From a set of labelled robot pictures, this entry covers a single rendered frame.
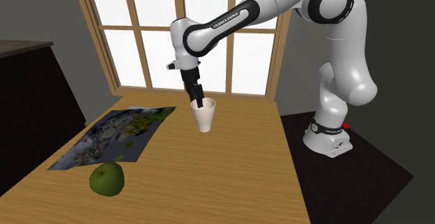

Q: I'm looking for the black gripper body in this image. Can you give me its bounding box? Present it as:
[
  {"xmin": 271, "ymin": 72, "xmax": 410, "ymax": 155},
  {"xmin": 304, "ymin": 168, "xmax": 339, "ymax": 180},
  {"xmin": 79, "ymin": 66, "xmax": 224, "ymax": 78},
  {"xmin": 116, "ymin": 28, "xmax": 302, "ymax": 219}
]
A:
[{"xmin": 180, "ymin": 67, "xmax": 201, "ymax": 94}]

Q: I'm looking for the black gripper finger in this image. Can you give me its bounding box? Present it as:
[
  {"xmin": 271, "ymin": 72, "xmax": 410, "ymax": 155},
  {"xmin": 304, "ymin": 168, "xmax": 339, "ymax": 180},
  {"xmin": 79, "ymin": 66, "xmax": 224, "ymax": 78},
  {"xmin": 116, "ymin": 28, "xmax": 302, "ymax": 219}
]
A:
[{"xmin": 190, "ymin": 84, "xmax": 205, "ymax": 109}]

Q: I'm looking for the white cup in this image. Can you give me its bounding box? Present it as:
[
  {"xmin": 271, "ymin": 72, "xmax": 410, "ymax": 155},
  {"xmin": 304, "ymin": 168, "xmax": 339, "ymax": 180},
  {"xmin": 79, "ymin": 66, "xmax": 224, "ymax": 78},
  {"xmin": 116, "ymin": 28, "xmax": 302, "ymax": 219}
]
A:
[{"xmin": 190, "ymin": 97, "xmax": 216, "ymax": 133}]

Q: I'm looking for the wooden framed window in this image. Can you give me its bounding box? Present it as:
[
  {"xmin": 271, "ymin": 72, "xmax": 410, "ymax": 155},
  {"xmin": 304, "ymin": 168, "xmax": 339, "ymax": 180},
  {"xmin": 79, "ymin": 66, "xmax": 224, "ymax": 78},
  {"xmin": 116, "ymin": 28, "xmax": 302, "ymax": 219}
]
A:
[{"xmin": 70, "ymin": 0, "xmax": 293, "ymax": 103}]

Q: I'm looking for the printed landscape poster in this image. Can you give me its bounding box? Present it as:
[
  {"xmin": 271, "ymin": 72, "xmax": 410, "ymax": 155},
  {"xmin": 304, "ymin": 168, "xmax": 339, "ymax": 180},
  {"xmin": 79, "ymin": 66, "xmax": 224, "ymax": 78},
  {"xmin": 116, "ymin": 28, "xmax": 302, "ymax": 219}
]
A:
[{"xmin": 47, "ymin": 106, "xmax": 177, "ymax": 172}]

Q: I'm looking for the green apple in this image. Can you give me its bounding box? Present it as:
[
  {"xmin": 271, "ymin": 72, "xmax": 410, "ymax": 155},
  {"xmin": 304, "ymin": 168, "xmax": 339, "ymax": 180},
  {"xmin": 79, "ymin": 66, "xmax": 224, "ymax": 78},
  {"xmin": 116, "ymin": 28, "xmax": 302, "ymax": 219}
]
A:
[{"xmin": 89, "ymin": 161, "xmax": 125, "ymax": 197}]

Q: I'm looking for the dark cabinet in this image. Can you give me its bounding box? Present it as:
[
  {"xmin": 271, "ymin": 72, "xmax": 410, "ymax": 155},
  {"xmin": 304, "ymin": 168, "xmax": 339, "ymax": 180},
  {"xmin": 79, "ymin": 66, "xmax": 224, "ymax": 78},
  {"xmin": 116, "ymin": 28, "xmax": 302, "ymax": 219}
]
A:
[{"xmin": 0, "ymin": 40, "xmax": 87, "ymax": 197}]

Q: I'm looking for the black robot stand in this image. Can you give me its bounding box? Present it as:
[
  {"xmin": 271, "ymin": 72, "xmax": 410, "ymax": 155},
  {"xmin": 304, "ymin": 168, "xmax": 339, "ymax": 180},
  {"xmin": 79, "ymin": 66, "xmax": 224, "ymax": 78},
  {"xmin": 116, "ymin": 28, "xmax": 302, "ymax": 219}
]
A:
[{"xmin": 280, "ymin": 110, "xmax": 415, "ymax": 224}]

